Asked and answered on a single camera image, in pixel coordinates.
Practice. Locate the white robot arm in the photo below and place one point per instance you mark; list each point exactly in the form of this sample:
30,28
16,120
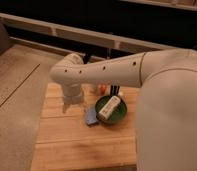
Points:
166,108

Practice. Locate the small orange object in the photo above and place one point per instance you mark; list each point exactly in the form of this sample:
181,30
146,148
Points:
102,89

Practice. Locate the wooden board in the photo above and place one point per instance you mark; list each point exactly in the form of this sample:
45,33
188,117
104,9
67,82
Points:
66,143

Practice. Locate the white bottle in bowl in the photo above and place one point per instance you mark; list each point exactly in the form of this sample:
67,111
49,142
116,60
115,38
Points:
109,107

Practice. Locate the blue sponge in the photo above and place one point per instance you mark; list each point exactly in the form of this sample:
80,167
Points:
90,116

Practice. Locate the grey shelf frame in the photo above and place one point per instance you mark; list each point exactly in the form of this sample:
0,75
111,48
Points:
62,39

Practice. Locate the green bowl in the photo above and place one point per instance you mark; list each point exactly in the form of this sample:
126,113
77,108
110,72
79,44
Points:
117,115

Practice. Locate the black and white eraser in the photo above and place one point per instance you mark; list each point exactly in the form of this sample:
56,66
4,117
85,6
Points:
114,90

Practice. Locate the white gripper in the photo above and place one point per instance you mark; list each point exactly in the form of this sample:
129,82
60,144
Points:
72,94

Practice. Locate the clear plastic cup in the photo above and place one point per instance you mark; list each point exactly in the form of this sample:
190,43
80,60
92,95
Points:
93,88

